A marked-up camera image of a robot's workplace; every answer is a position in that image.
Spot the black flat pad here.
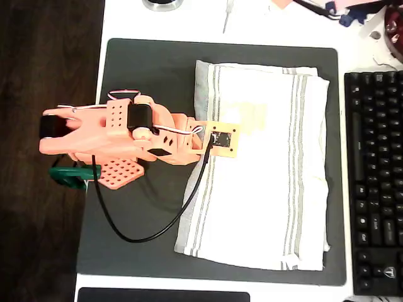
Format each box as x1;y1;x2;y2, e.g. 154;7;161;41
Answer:
77;286;251;302

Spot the camera board on orange mount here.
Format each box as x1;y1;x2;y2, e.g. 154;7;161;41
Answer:
201;121;242;159

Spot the thin black cable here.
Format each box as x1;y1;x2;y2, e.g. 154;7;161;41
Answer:
294;0;343;21

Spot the black computer keyboard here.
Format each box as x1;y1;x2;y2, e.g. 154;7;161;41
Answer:
343;70;403;296

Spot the white crumpled paper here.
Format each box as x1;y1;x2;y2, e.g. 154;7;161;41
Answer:
358;6;403;70

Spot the clear-handled screwdriver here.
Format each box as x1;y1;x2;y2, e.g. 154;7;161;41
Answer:
222;0;236;35

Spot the green table clamp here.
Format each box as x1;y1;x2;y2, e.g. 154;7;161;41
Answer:
49;165;102;191

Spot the orange paper piece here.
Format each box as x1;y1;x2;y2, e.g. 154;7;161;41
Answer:
270;0;295;10

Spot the dark red bowl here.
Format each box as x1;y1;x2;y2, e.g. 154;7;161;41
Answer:
383;4;403;62

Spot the round silver metal object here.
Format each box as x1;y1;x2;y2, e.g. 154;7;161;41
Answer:
141;0;184;13

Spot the dark grey work mat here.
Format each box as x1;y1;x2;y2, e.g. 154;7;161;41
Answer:
76;38;347;286

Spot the black camera cable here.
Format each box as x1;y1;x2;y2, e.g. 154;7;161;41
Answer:
91;133;218;243

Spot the pink paper sheet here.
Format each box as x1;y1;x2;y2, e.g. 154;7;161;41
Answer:
333;0;391;10

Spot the white striped towel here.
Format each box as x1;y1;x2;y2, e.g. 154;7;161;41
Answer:
174;59;331;272

